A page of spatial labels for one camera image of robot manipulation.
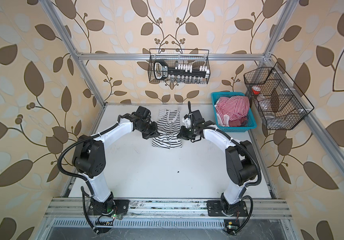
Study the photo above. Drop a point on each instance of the black vial rack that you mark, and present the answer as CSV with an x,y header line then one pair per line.
x,y
188,73

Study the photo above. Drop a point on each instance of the red capped plastic bottle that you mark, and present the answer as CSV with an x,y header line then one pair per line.
x,y
256,90

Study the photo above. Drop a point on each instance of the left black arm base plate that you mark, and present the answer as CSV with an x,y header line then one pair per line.
x,y
108,208

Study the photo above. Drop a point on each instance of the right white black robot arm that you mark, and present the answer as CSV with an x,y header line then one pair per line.
x,y
242,166

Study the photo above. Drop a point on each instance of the back black wire basket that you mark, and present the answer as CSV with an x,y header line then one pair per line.
x,y
188,56

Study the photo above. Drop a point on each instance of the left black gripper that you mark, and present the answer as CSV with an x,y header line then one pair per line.
x,y
155,131

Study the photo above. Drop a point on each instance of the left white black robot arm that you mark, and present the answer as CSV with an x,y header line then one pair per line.
x,y
89,157

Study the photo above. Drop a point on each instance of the right black wire basket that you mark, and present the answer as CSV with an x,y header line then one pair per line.
x,y
286,104

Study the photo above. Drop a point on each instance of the black white handled tool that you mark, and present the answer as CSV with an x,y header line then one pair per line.
x,y
160,70

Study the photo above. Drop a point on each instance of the black white striped tank top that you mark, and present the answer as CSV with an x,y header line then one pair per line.
x,y
169,127

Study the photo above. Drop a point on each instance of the red white striped tank top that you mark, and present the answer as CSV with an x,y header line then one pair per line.
x,y
232,111

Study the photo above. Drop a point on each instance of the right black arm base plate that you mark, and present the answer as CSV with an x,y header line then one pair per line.
x,y
217,208

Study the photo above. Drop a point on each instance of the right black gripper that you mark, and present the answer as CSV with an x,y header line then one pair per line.
x,y
182,135

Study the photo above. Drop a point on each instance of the black wire basket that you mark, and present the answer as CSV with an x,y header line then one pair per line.
x,y
286,104
188,56

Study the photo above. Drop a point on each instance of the aluminium front rail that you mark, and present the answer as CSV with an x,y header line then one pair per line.
x,y
263,209

